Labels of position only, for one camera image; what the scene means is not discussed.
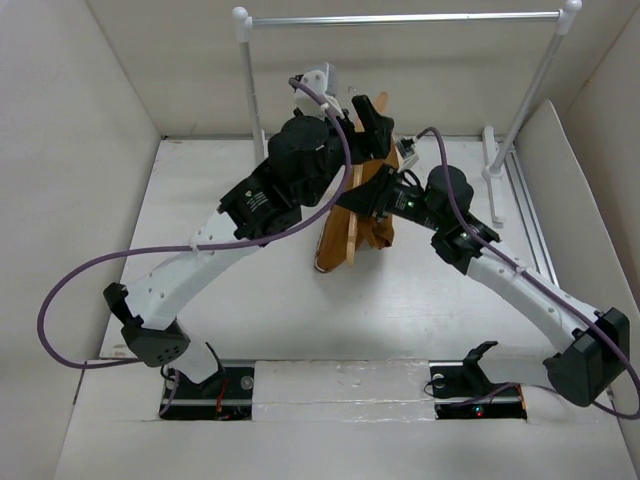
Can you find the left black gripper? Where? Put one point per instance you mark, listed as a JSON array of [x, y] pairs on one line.
[[371, 143]]

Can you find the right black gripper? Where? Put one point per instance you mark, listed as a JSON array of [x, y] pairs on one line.
[[378, 193]]

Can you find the brown trousers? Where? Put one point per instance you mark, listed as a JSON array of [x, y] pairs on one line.
[[331, 250]]

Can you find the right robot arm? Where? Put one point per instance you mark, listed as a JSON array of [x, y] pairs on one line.
[[592, 346]]

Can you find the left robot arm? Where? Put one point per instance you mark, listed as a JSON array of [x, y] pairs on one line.
[[302, 161]]

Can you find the white and silver clothes rack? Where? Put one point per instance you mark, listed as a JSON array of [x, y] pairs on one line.
[[473, 74]]

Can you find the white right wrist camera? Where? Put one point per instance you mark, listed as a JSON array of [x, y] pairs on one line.
[[406, 150]]

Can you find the aluminium side rail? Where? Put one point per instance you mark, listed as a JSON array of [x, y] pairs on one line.
[[539, 251]]

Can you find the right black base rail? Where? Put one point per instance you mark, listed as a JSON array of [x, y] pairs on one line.
[[464, 393]]

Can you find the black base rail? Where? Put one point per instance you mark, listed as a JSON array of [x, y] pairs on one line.
[[464, 393], [231, 400]]

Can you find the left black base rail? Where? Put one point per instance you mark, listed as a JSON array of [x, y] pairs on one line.
[[231, 400]]

